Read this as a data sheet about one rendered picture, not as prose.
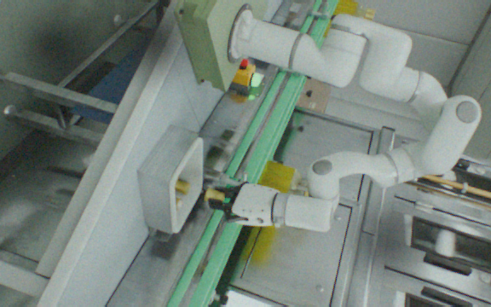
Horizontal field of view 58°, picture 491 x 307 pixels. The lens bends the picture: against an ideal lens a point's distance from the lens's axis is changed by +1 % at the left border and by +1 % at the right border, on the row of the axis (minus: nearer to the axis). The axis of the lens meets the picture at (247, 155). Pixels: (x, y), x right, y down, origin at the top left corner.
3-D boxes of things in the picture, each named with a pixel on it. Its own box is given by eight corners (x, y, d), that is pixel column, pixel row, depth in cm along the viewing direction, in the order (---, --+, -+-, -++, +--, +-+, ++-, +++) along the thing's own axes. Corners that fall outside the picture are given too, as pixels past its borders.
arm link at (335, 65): (284, 72, 108) (347, 92, 104) (301, 19, 105) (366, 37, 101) (291, 72, 117) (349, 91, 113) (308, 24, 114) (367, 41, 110)
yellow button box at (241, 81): (227, 87, 152) (247, 92, 151) (228, 69, 147) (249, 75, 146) (234, 76, 157) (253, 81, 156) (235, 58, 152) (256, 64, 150)
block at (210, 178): (196, 194, 131) (217, 201, 129) (196, 174, 124) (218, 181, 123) (200, 186, 133) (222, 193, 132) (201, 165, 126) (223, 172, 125)
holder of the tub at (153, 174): (147, 236, 119) (172, 246, 118) (136, 170, 100) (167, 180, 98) (174, 191, 131) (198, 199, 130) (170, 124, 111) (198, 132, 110)
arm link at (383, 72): (410, 105, 106) (436, 38, 102) (315, 76, 105) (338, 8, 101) (398, 101, 115) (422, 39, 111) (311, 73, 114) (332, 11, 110)
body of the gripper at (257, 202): (276, 234, 104) (233, 226, 108) (287, 203, 111) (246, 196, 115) (273, 214, 99) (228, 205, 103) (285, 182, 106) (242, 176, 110)
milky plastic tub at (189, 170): (146, 227, 115) (176, 237, 114) (137, 170, 99) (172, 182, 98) (175, 180, 127) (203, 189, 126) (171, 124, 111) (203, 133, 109)
